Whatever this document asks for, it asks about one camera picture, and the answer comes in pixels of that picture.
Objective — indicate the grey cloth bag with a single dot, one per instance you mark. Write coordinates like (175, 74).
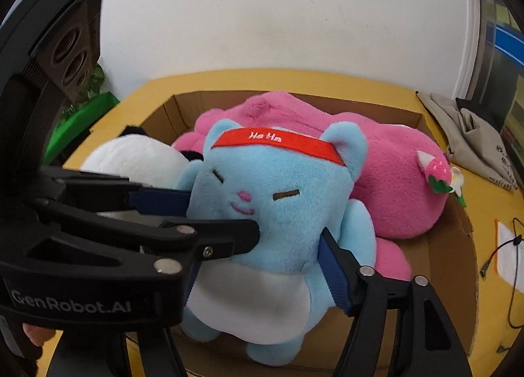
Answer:
(470, 143)

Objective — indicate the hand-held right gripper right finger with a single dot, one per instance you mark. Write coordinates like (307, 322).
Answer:
(333, 274)

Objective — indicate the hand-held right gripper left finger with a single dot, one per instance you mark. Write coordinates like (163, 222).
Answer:
(159, 356)

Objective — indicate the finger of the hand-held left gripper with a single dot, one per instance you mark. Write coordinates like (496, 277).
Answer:
(163, 201)
(229, 237)

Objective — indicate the blue plush toy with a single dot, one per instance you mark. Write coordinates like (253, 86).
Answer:
(262, 172)

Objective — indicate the cardboard box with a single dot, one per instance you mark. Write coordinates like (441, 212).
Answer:
(446, 278)

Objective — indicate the white paper sheet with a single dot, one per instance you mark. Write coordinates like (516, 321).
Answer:
(505, 233)

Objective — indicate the white plush toy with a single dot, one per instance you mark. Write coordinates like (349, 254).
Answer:
(135, 156)

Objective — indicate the large pink plush toy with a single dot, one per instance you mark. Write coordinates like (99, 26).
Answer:
(393, 197)

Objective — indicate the glass door with blue stripe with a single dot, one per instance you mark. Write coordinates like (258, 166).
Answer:
(505, 43)

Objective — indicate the green potted plant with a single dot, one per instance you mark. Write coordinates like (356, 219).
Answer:
(92, 82)

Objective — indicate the green board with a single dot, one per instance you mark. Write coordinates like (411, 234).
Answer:
(77, 119)

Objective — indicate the person's left hand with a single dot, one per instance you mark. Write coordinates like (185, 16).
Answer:
(37, 335)

